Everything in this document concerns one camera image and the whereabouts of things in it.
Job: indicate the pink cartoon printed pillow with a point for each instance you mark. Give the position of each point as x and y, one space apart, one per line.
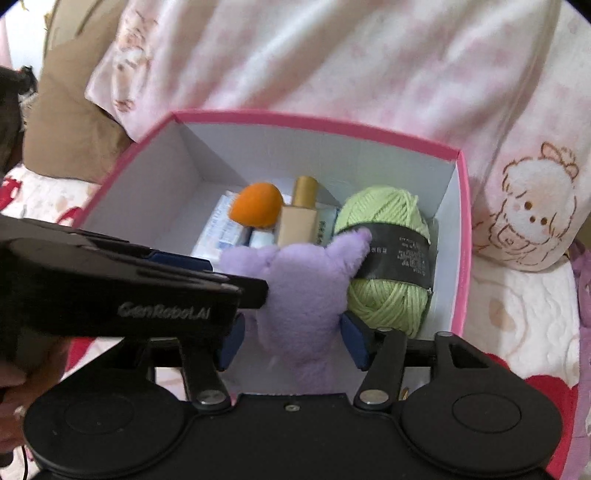
346 60

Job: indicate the purple plush toy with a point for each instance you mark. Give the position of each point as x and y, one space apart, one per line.
300 295

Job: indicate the foundation bottle gold cap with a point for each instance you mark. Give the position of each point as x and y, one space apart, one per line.
298 221

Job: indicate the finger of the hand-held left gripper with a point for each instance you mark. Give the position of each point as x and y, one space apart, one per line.
251 293
184 261

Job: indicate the green yarn ball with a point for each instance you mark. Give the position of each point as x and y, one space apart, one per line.
392 212

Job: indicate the brown pillow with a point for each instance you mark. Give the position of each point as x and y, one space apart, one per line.
69 124

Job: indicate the pink cardboard box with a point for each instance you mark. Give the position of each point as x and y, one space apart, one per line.
171 184

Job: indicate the purple blanket edge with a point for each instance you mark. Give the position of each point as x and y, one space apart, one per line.
582 267

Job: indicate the person's left hand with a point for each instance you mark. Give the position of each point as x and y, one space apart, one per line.
44 362

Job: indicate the blue wet wipes packet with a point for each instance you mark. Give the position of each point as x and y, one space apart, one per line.
217 226

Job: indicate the orange makeup sponge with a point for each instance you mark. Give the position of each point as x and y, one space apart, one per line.
256 205

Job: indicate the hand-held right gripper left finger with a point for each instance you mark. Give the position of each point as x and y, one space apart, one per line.
232 341

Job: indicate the dark clutter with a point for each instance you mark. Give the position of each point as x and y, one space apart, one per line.
11 115

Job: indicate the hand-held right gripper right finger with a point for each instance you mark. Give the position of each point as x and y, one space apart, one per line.
353 337

